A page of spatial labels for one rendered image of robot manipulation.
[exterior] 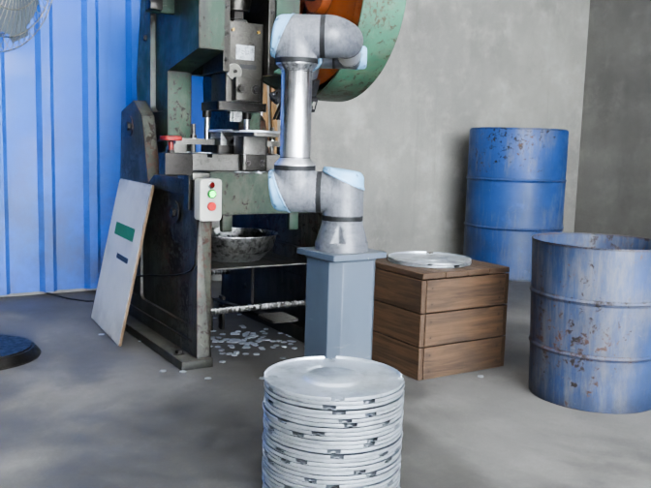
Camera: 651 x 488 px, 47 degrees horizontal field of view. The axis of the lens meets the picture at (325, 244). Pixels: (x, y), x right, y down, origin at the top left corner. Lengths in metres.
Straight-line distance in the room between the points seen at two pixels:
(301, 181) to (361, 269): 0.29
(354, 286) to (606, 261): 0.71
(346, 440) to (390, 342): 1.12
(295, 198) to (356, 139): 2.46
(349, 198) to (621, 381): 0.94
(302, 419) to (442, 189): 3.58
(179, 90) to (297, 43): 0.96
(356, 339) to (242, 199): 0.74
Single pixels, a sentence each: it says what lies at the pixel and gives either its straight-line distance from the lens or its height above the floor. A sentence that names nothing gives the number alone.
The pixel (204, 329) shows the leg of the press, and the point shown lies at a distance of 2.55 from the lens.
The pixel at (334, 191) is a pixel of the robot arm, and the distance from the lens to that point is 2.07.
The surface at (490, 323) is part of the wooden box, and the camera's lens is 2.63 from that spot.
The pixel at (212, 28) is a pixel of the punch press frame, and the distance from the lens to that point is 2.70.
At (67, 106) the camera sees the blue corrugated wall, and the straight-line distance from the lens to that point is 3.81.
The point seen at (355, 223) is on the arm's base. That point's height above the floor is 0.53.
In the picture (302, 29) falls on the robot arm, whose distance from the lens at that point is 2.09.
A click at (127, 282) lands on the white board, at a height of 0.23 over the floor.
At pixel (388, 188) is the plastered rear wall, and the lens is 4.66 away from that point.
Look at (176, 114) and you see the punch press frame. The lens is 2.95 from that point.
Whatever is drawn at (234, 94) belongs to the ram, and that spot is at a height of 0.91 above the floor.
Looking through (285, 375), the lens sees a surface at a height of 0.26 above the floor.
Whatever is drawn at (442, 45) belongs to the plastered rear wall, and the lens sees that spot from 4.93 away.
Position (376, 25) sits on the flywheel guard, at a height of 1.16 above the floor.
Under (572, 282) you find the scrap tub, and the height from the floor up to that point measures 0.37.
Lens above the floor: 0.74
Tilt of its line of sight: 7 degrees down
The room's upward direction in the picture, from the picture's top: 2 degrees clockwise
